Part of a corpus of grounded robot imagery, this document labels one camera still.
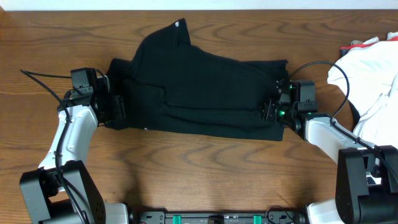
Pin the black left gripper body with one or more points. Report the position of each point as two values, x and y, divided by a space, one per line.
112 109

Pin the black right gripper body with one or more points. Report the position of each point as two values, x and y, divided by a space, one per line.
281 112

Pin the black t-shirt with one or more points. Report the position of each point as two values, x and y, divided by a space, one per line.
172 85

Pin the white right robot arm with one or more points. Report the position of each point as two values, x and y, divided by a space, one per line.
366 180

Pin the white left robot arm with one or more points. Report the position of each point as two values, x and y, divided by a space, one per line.
61 189

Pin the white clothes pile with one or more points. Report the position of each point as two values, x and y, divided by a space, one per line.
372 75

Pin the red and white garment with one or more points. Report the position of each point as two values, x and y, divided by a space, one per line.
356 44

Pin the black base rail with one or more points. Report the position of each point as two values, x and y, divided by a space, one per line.
217 217

